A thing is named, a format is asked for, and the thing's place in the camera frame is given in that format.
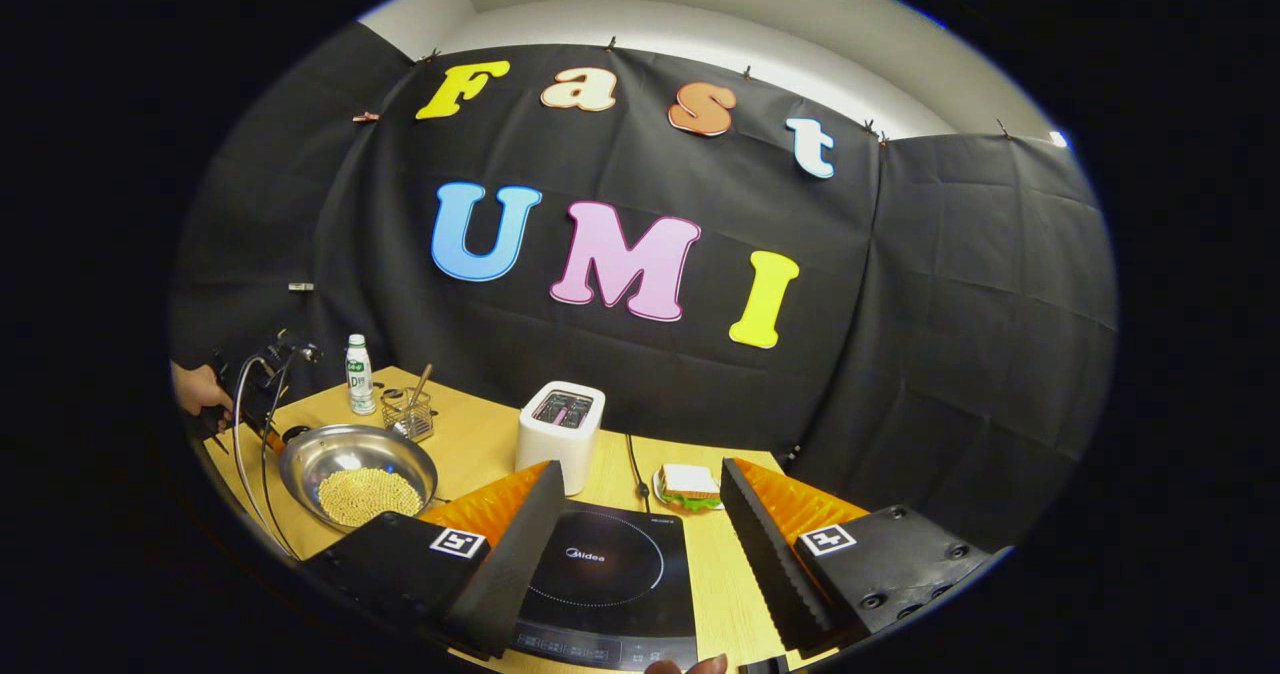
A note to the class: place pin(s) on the black induction cooktop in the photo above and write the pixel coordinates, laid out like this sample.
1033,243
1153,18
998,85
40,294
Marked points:
610,564

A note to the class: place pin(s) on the small white plate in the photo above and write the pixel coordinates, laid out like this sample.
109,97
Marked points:
658,489

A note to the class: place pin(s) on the stainless steel pot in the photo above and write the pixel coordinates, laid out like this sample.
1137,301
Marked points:
340,449

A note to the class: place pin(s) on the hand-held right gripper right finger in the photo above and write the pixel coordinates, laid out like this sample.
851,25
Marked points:
770,564

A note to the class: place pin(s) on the white plastic bottle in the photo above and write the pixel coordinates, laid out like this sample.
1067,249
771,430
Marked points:
360,384

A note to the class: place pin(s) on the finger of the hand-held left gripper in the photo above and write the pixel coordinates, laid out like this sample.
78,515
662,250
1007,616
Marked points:
272,441

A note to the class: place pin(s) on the pile of soybeans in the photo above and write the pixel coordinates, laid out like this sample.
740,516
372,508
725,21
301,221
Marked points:
370,499

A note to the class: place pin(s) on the white toaster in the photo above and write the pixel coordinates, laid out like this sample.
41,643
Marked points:
555,444

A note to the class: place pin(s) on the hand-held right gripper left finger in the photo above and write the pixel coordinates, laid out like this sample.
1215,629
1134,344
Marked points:
505,574

